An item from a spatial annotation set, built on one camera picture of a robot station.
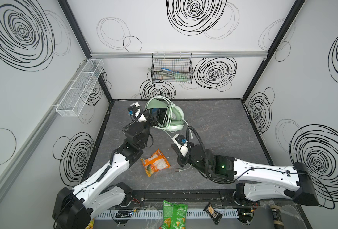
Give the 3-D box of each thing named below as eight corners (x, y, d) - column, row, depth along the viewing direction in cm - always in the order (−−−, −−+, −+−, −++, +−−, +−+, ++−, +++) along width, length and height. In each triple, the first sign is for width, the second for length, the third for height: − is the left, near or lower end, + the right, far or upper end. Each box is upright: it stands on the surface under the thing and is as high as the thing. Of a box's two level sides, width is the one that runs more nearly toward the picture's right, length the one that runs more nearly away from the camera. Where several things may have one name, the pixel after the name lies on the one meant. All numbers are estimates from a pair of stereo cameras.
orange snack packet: (149, 179, 82) (148, 176, 78) (140, 162, 88) (139, 159, 84) (169, 166, 87) (169, 163, 83) (160, 151, 93) (159, 147, 89)
